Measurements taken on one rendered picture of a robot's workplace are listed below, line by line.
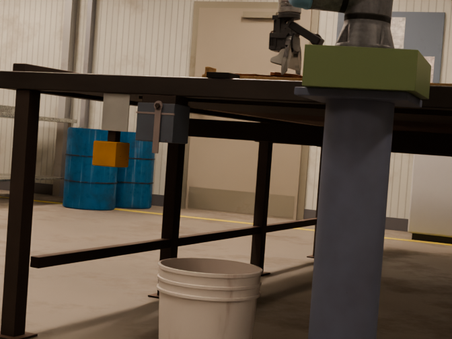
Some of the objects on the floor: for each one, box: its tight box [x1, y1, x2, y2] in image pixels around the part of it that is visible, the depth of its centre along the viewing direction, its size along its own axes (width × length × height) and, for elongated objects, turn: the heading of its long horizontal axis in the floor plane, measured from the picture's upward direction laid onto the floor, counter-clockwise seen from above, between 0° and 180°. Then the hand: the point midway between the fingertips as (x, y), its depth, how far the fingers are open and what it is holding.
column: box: [294, 87, 422, 339], centre depth 212 cm, size 38×38×87 cm
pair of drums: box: [63, 126, 155, 211], centre depth 837 cm, size 64×106×77 cm
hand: (292, 78), depth 267 cm, fingers open, 14 cm apart
